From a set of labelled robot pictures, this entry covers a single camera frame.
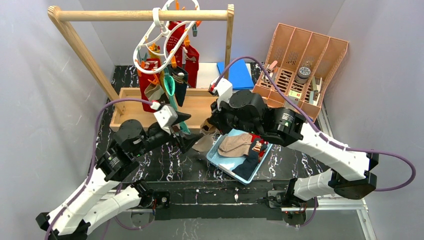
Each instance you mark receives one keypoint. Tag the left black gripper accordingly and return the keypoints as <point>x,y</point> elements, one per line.
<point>178,131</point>

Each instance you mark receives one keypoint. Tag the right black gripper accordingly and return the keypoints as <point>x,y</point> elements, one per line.
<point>216,117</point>

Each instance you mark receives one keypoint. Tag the brown striped sock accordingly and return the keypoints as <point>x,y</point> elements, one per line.
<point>208,131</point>
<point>155,92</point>

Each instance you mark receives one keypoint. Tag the white sock hanger with clips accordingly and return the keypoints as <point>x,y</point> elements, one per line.
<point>164,33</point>

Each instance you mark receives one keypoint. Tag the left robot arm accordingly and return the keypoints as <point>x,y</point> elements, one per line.
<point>84,210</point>

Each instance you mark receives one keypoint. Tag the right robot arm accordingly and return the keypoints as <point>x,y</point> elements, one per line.
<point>349,174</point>

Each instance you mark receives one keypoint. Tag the wooden clothes rack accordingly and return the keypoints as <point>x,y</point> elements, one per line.
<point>198,100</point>

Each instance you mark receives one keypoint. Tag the light blue plastic basket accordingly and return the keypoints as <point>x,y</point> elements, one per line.
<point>229,164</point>

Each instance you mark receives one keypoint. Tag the blue folder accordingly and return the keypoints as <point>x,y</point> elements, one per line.
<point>240,76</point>

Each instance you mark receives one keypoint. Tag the white board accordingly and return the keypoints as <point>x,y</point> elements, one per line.
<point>208,72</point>

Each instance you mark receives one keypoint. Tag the navy sock in basket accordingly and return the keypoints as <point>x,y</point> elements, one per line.
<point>246,169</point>

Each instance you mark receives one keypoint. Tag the brown striped hanging sock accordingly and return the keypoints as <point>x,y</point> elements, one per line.
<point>155,92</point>

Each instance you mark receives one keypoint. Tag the teal hanging sock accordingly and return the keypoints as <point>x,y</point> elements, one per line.
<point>169,84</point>

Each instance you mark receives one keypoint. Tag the navy hanging sock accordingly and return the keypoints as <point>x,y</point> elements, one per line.
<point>180,77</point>

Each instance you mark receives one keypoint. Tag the stapler in organizer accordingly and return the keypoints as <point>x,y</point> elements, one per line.
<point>271,69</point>

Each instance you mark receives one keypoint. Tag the white small box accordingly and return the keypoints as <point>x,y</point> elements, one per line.
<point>295,95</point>

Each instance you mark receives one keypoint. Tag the red santa hanging sock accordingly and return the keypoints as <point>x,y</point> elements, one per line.
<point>145,79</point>

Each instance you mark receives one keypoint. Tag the grey round tin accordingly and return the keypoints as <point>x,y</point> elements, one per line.
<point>303,74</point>

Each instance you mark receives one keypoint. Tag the pink desk file organizer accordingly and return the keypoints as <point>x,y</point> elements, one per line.
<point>293,48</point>

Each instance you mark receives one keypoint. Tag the long red hanging sock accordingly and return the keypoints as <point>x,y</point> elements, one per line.
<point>184,53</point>

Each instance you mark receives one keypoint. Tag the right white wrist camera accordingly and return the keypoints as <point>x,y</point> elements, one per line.
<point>223,89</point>

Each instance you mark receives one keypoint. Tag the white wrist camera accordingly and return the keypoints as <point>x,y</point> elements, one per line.
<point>223,89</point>
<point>165,116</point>

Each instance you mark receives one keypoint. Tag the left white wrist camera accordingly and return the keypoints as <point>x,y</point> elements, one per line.
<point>165,116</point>

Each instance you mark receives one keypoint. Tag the metal base rail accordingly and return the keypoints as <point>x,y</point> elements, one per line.
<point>231,203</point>

